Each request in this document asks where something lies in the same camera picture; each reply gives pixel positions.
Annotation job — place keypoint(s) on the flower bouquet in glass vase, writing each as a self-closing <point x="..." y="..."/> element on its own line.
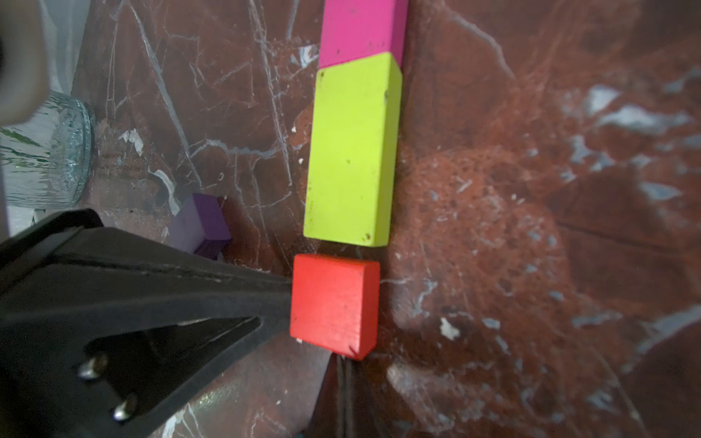
<point x="46" y="135"/>

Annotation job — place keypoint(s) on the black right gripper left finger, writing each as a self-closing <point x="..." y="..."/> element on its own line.
<point x="108" y="334"/>

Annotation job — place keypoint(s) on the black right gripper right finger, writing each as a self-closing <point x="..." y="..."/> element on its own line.
<point x="345" y="407"/>

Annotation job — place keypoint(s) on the magenta long block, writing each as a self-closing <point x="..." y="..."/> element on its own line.
<point x="354" y="29"/>

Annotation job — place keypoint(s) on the red small block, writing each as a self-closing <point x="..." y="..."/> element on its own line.
<point x="335" y="304"/>

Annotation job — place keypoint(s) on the small purple cube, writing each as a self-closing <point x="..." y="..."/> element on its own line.
<point x="200" y="227"/>

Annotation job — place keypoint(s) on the lime green long block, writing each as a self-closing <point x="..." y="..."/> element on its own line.
<point x="353" y="149"/>

